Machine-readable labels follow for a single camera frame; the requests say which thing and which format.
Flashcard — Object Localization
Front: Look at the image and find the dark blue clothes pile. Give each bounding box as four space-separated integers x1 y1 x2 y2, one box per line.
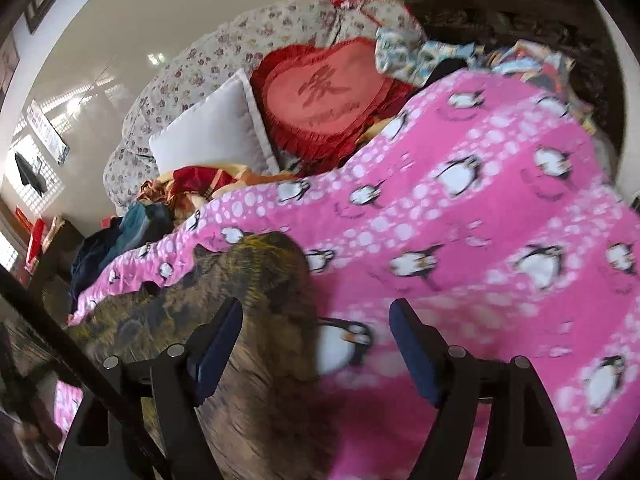
70 201 176 313

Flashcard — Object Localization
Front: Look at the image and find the red and yellow blanket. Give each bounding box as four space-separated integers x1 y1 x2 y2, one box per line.
136 165 296 211

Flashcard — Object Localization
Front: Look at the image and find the floral print quilt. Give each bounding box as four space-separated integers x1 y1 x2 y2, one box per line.
102 0 426 216

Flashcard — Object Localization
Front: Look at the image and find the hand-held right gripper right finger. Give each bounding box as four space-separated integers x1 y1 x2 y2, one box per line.
389 298 578 480

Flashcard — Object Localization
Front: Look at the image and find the wall poster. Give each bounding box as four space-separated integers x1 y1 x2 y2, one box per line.
25 99 70 166

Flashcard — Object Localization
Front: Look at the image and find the red patterned ribbon bag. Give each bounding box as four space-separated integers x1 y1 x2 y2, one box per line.
315 0 391 28

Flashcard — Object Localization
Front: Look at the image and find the colourful cartoon print cloth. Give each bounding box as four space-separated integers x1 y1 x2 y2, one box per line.
374 27 598 133

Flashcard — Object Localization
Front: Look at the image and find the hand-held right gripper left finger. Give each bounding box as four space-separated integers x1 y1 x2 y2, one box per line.
55 297 244 480

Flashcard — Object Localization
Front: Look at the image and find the dark carved wooden headboard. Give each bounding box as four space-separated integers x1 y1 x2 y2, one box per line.
392 0 633 156

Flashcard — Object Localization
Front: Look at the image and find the dark hanging garment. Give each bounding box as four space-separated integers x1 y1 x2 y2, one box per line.
14 151 49 197

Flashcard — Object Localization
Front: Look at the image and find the red heart-shaped pillow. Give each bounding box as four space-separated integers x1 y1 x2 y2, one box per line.
249 36 418 165

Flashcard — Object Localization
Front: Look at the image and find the pink penguin print blanket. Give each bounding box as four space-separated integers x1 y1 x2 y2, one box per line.
52 67 640 480

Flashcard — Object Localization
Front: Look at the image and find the dark wooden cabinet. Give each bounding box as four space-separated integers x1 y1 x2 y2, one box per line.
27 215 86 326

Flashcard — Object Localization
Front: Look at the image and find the white square pillow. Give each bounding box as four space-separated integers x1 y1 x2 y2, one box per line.
149 67 281 177

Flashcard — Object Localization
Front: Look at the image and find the brown olive patterned cloth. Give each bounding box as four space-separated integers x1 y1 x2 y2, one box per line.
65 230 341 480

